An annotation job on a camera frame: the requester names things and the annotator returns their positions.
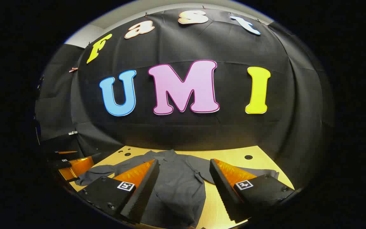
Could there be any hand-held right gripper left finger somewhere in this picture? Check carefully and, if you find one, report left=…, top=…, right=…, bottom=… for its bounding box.
left=78, top=158, right=160, bottom=224

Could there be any grey long-sleeved shirt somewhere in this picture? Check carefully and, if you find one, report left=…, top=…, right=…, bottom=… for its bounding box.
left=75, top=149, right=280, bottom=229

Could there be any black backdrop cloth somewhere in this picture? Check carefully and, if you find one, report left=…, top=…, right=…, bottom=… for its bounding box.
left=34, top=7, right=334, bottom=191

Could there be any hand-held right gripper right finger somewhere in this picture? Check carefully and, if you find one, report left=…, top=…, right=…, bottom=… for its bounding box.
left=209, top=158, right=295, bottom=224

